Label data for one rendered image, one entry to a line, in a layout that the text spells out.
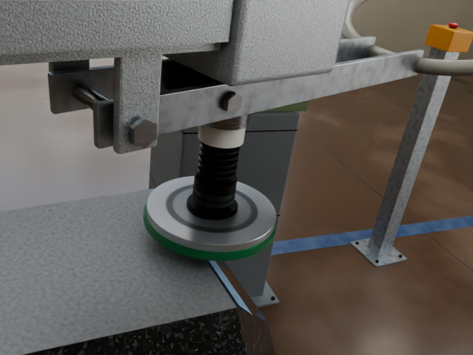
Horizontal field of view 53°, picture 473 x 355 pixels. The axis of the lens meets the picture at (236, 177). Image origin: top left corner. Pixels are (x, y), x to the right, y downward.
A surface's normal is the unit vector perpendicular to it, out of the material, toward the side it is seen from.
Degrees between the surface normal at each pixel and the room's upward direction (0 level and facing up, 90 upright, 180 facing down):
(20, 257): 0
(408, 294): 0
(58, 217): 0
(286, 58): 90
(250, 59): 90
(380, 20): 90
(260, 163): 90
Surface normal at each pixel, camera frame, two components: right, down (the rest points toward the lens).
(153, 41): 0.67, 0.42
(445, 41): -0.89, 0.10
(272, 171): 0.37, 0.47
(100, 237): 0.13, -0.88
